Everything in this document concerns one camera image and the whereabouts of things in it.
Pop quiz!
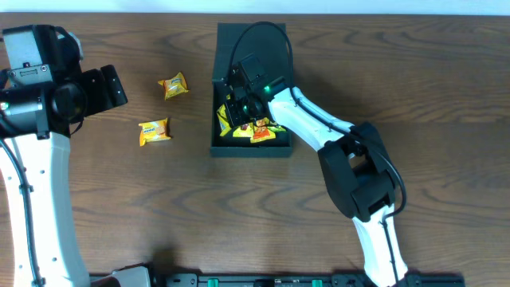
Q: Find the orange Lemond snack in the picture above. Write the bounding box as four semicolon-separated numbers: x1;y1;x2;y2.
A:
139;118;172;147
158;72;189;100

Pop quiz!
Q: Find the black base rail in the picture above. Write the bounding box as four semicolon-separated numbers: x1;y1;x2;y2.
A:
89;262;466;287

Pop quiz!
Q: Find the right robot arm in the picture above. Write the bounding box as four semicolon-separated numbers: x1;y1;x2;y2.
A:
219;77;408;286

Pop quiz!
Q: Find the dark green box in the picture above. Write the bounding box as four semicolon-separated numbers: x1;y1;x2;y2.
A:
210;22;292;158

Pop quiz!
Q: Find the yellow chocolate snack packet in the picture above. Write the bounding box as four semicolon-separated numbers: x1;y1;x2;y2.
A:
233;123;254;138

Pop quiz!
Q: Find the green Apollo snack packet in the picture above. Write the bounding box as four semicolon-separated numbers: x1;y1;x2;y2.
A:
267;125;287;132

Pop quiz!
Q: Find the yellow peanut butter snack packet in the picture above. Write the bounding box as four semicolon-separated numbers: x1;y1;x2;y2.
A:
250;118;276;144

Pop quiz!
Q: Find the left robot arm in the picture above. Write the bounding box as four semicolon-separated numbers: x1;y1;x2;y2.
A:
1;25;128;286

